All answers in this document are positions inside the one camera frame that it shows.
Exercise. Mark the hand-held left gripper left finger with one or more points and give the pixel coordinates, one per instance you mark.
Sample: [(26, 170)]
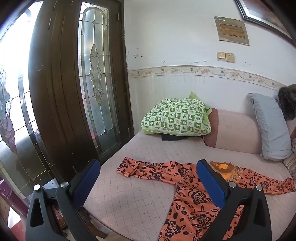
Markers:
[(89, 178)]

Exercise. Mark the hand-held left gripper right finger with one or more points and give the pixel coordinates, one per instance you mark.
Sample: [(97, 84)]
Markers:
[(210, 183)]

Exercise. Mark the orange black floral garment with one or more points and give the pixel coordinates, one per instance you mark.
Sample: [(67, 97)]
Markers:
[(192, 199)]

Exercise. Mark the pink quilted bed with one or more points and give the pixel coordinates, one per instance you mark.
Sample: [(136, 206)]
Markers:
[(129, 204)]

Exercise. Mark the dark cloth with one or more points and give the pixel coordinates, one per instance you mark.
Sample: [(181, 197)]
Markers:
[(175, 137)]

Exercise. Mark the pink quilted bolster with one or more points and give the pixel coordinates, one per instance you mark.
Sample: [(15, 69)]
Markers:
[(233, 129)]

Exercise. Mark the green white checkered pillow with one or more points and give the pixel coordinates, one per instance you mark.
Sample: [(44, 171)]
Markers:
[(175, 115)]

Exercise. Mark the purple plastic container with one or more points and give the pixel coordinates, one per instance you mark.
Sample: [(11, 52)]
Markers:
[(11, 197)]

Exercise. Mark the beige patterned pillow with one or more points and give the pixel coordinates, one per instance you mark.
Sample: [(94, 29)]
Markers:
[(291, 164)]

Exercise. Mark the grey blue pillow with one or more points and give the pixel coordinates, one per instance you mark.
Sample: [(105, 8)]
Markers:
[(270, 125)]

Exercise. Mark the dark wooden stained glass door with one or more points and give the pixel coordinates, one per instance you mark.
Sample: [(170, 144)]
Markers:
[(13, 81), (99, 69)]

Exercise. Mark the dark furry object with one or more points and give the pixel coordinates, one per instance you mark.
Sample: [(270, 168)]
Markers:
[(288, 102)]

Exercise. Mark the gold light switch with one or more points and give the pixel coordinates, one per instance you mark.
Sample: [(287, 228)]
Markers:
[(230, 57), (221, 55)]

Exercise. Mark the gold framed wall plaque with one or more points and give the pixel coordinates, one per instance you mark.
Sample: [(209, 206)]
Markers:
[(232, 30)]

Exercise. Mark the dark framed wall picture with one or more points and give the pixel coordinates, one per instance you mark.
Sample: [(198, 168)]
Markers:
[(254, 11)]

